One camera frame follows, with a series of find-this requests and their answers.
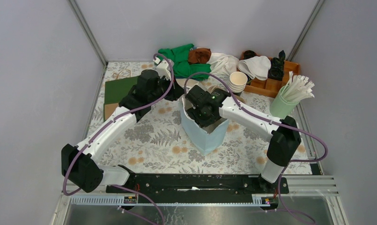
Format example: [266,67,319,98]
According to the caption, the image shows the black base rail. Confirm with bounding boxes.
[106,170,289,204]

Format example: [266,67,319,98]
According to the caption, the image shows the light blue paper bag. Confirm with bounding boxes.
[180,82,231,155]

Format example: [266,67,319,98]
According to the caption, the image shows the white cloth on tray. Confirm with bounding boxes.
[237,56,271,81]

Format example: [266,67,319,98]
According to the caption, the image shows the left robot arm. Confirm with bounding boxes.
[61,53,184,196]

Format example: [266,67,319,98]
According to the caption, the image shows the white wrapped straws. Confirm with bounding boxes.
[281,71,315,103]

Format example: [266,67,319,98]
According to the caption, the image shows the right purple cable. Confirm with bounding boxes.
[183,72,329,224]

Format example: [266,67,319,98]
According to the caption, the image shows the black plastic bags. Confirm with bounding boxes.
[268,50,286,81]

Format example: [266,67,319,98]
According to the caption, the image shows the brown cloth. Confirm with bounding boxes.
[188,48,212,64]

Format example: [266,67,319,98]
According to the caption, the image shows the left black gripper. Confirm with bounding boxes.
[148,73,185,103]

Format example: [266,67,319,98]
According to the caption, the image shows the green paper bag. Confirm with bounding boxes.
[103,76,138,121]

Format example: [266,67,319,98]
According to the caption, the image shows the stack of paper cups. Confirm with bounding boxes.
[228,71,248,96]

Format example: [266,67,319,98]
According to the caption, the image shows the green cloth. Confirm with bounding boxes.
[158,44,211,81]

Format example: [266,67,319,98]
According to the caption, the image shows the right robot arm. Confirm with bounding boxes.
[185,85,301,193]

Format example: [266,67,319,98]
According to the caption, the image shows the wooden compartment tray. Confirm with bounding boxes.
[244,60,301,98]

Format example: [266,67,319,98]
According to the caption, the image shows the green straw holder cup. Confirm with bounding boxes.
[269,86,299,119]

